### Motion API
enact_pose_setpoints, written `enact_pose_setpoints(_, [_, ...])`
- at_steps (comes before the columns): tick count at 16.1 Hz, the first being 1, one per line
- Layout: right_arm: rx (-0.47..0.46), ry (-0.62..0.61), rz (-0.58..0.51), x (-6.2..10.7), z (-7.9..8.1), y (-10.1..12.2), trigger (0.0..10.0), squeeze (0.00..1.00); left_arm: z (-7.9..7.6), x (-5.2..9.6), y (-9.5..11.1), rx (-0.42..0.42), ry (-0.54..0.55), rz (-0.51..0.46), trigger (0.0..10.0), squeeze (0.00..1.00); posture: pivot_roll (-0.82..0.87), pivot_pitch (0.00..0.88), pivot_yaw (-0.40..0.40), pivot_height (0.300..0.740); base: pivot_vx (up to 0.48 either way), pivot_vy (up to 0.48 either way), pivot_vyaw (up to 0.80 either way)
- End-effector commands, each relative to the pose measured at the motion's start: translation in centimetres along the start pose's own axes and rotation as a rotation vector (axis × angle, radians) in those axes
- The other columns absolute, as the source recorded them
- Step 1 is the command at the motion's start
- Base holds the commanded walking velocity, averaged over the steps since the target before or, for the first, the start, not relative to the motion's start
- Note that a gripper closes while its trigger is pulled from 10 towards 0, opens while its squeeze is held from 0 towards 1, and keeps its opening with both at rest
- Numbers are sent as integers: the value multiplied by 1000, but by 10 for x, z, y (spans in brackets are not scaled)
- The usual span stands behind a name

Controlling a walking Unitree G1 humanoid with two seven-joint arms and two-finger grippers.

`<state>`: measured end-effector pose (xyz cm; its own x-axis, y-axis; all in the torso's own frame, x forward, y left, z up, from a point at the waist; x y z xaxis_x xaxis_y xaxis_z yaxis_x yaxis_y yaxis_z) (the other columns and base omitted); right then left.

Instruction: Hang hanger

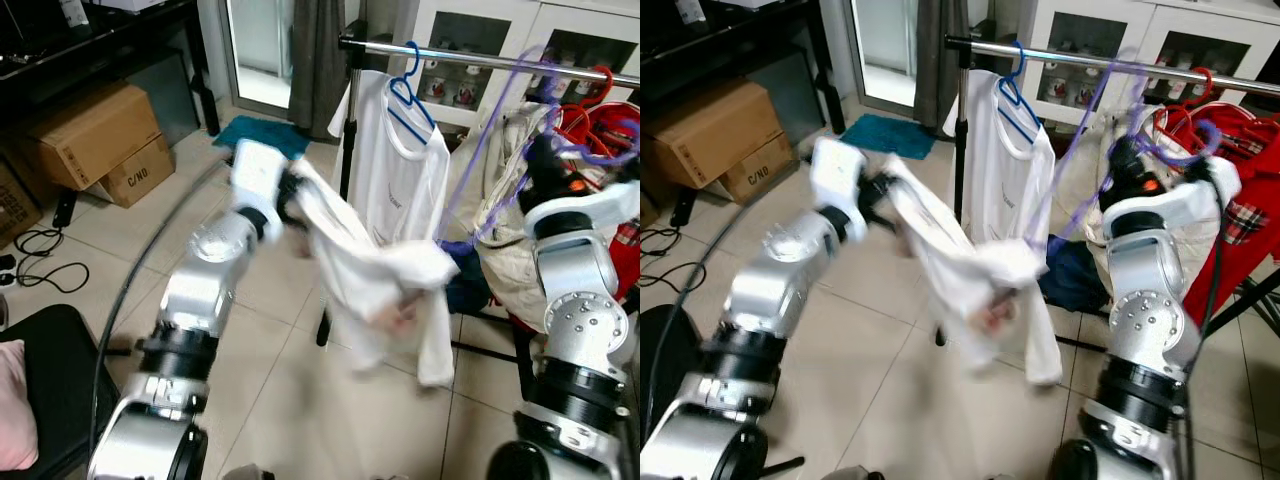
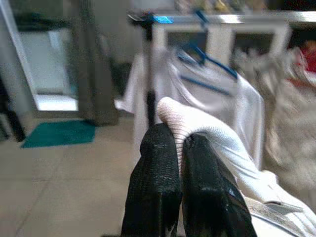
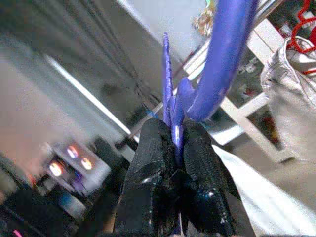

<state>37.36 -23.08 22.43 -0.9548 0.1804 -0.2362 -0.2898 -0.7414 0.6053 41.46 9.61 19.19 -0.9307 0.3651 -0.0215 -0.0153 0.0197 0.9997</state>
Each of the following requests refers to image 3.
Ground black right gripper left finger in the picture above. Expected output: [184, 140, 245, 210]
[116, 119, 183, 237]

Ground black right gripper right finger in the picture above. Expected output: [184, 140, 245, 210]
[172, 120, 242, 237]

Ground blue plastic clothes hanger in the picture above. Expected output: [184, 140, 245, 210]
[161, 0, 260, 168]

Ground red clothes hanger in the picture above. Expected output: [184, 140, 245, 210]
[287, 0, 316, 75]

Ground grey device with lights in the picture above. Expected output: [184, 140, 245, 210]
[41, 138, 112, 198]

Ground white shelf unit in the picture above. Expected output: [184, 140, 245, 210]
[182, 17, 297, 163]

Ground plain white garment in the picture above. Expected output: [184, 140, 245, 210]
[212, 144, 316, 237]

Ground grey garment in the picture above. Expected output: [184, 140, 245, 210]
[260, 37, 316, 161]

